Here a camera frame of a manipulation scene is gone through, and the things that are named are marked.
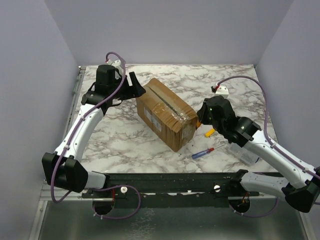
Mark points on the blue red handled screwdriver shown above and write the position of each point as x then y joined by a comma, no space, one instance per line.
205,152

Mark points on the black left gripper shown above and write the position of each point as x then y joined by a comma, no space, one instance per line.
135,90

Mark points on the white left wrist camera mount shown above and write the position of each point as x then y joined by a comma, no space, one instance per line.
118,66

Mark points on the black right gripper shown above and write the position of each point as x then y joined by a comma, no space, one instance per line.
206,113

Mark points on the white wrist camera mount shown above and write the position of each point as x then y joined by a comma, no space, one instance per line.
220,90
118,66

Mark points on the orange black utility knife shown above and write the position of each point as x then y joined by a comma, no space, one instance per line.
198,124

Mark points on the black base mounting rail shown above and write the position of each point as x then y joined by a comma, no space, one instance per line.
175,190

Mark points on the yellow handled stubby screwdriver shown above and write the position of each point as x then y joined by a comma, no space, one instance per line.
209,133

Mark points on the brown cardboard express box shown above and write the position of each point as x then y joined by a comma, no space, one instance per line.
167,115

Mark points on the clear plastic screw box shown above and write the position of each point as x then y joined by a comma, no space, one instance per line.
242,154

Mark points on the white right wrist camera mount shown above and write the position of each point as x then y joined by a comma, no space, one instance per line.
220,90

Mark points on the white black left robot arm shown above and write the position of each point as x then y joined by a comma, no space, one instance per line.
63,168

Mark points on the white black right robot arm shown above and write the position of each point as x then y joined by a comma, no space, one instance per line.
299,184

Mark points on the aluminium side rail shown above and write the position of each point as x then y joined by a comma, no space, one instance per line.
75,96

